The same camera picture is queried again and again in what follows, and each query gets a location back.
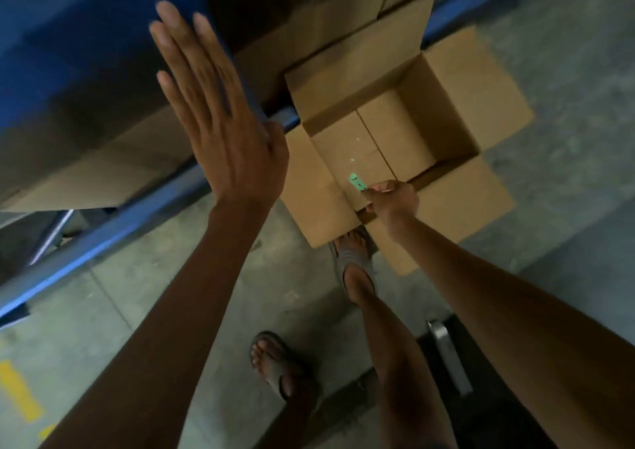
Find grey rack brace bar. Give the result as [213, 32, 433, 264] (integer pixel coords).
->
[27, 209, 76, 267]

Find blue metal shelf rack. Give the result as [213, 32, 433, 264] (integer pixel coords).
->
[0, 0, 503, 329]

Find grey sandal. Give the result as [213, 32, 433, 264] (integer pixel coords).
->
[249, 331, 318, 404]
[329, 225, 379, 306]

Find black shorts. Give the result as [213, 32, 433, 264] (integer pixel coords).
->
[416, 314, 559, 449]

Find person's left hand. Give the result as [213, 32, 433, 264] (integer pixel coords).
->
[149, 1, 290, 212]

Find person's right hand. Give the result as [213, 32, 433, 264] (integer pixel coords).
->
[361, 180, 420, 232]

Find low flat cardboard box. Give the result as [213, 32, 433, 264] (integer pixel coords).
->
[0, 105, 200, 214]

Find person's right forearm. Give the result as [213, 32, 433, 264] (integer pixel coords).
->
[388, 216, 635, 449]

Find person's left forearm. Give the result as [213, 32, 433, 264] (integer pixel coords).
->
[39, 201, 273, 449]

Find person's leg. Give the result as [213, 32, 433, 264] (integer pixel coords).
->
[249, 337, 320, 449]
[333, 230, 459, 449]

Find grey left sandal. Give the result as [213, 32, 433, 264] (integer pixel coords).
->
[249, 331, 318, 404]

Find person's right leg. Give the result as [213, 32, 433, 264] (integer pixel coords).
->
[333, 230, 459, 449]

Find open empty cardboard box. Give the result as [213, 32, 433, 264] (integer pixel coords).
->
[279, 0, 536, 277]

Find person's left leg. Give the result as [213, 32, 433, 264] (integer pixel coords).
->
[249, 337, 320, 449]

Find grey right sandal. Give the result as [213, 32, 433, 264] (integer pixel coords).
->
[329, 225, 379, 306]

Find silver metal clip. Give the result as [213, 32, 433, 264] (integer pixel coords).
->
[426, 319, 474, 398]

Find large shadowed cardboard box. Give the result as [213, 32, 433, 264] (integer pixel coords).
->
[207, 0, 399, 113]

